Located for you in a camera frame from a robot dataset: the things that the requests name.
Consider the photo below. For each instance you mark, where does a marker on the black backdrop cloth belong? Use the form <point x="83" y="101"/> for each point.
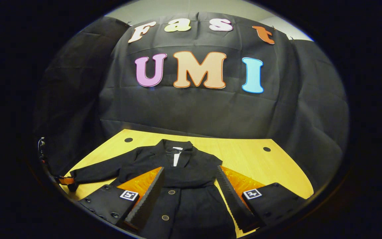
<point x="194" y="109"/>

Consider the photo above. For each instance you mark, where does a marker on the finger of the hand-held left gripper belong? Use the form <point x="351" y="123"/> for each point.
<point x="66" y="181"/>

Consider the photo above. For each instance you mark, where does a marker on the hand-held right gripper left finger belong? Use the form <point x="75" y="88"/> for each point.
<point x="148" y="199"/>

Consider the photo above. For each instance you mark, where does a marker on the black buttoned jacket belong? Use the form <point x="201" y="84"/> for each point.
<point x="191" y="172"/>

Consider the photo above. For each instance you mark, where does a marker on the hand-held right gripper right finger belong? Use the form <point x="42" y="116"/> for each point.
<point x="232" y="199"/>

